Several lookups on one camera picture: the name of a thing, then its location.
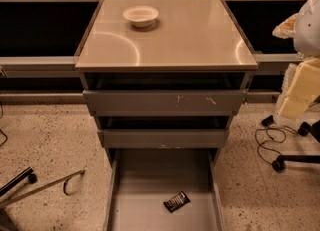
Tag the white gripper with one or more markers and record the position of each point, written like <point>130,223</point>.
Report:
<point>308,31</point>

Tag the black rxbar chocolate bar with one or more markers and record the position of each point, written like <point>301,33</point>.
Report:
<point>176,202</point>

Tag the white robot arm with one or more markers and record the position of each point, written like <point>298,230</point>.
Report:
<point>307,30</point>

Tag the grey drawer cabinet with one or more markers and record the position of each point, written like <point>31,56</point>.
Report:
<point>187,36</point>

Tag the top grey drawer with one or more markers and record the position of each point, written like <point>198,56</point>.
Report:
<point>164,93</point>

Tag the grey drawer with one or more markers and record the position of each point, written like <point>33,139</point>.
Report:
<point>164,132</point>
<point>164,93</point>
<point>142,179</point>

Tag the middle grey drawer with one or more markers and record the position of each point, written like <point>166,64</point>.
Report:
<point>164,132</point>

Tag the bottom grey drawer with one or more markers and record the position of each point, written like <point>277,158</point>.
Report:
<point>142,179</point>

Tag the black office chair base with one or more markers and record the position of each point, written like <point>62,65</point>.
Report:
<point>279,163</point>

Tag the white paper bowl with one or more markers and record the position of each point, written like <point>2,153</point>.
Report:
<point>141,16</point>

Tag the metal chair leg frame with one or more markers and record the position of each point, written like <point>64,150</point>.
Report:
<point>28,177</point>

